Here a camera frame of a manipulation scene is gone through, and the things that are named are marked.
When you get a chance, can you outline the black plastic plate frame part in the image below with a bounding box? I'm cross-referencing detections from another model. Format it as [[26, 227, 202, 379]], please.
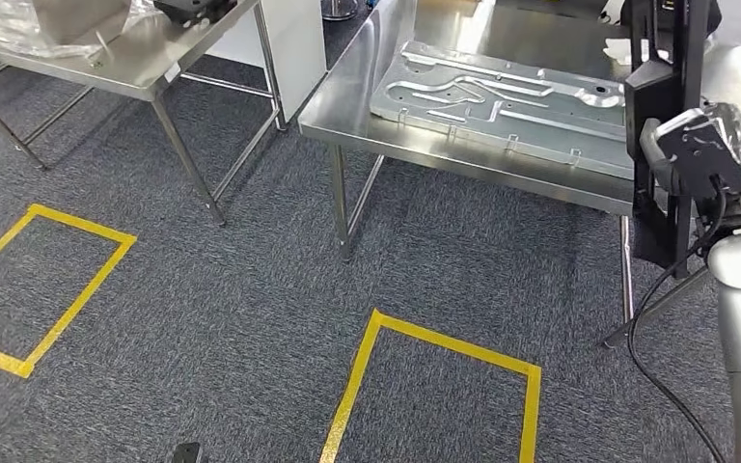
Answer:
[[622, 0, 710, 281]]

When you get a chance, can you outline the white crumpled tissue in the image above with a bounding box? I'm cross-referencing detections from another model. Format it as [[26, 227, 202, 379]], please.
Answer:
[[602, 37, 672, 67]]

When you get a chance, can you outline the stainless steel table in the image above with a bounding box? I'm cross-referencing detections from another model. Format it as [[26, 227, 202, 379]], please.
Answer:
[[298, 0, 741, 349], [0, 0, 288, 228]]

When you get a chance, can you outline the black camera cable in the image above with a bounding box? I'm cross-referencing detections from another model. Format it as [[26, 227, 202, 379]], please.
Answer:
[[625, 178, 729, 463]]

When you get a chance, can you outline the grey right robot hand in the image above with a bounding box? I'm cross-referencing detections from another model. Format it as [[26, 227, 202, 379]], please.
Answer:
[[639, 101, 741, 193]]

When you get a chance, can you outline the black robot foot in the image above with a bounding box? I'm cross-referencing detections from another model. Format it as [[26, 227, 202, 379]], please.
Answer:
[[172, 442, 208, 463]]

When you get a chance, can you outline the white panel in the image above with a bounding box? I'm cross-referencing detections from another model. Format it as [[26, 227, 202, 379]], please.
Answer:
[[206, 0, 328, 132]]

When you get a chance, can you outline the machined aluminium fixture plate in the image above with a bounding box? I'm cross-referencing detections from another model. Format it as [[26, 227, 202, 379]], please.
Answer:
[[370, 40, 637, 180]]

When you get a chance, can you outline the stack of black frame parts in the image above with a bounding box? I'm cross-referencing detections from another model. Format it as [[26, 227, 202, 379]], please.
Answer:
[[152, 0, 237, 25]]

